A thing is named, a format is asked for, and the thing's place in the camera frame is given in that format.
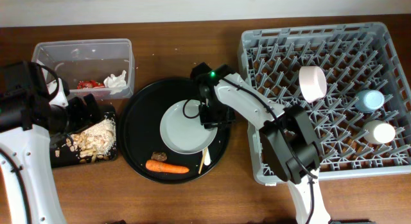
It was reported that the brown food lump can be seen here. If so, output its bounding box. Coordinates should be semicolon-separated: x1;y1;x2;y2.
151;151;168;162

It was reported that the grey plate with food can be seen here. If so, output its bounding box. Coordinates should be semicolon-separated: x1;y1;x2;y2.
160;99;218;155

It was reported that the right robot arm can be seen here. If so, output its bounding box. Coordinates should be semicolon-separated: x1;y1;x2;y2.
190;63;331;223

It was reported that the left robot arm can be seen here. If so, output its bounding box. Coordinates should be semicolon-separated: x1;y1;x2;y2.
1;61;103;223

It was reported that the round black tray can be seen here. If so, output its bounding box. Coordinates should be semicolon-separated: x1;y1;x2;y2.
116;78;231;184

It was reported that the white plastic fork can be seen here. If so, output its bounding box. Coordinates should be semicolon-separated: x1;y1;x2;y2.
204;148;211;166

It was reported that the white tissue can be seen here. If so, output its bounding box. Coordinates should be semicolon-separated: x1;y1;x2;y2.
103;70;127;88

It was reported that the cream cup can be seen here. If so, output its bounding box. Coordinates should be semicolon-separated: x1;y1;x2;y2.
363;120;396;144

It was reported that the pink bowl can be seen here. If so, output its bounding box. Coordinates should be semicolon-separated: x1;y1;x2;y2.
299;66;327;103

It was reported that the wooden chopstick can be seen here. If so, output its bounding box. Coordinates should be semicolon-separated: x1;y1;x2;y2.
198;147;208;175

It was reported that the blue cup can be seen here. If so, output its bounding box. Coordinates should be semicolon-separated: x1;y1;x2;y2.
354;90;385;113

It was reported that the black rectangular tray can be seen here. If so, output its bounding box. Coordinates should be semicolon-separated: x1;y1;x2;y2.
49;105;118;169

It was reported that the orange carrot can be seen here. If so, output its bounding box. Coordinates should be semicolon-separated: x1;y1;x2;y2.
145;160;189;174

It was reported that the clear plastic bin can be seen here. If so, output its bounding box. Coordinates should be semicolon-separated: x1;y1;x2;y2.
31;39;136;100

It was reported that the rice and peanut shell pile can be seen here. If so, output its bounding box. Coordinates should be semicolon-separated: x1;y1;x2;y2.
54;117;117;164

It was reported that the grey dishwasher rack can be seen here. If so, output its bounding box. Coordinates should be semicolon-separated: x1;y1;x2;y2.
238;22;410;180

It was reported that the red snack wrapper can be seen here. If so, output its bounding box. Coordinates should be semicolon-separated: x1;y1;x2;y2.
77;80;105;89

